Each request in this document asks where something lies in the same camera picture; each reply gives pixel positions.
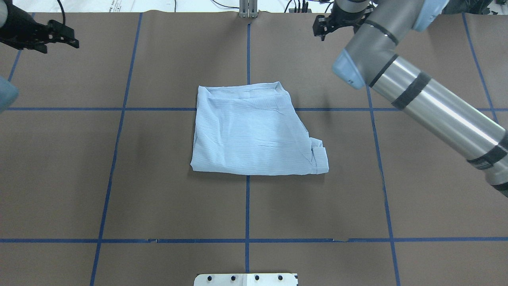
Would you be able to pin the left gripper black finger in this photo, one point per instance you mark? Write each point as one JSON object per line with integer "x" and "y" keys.
{"x": 60, "y": 33}
{"x": 40, "y": 47}

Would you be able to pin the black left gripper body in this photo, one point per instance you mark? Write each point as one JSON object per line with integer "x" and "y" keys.
{"x": 16, "y": 31}

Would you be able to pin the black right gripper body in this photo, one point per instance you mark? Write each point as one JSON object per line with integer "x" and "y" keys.
{"x": 344, "y": 17}

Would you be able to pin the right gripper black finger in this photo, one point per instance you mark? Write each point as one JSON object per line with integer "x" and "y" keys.
{"x": 321, "y": 27}

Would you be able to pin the light blue button shirt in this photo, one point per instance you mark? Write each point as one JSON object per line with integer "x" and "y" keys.
{"x": 253, "y": 130}

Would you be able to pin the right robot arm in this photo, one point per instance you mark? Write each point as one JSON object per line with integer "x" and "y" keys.
{"x": 369, "y": 59}

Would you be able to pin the aluminium frame post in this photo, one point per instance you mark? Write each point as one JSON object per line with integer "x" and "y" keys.
{"x": 248, "y": 9}

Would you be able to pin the white camera post base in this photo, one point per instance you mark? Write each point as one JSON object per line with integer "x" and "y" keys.
{"x": 247, "y": 279}

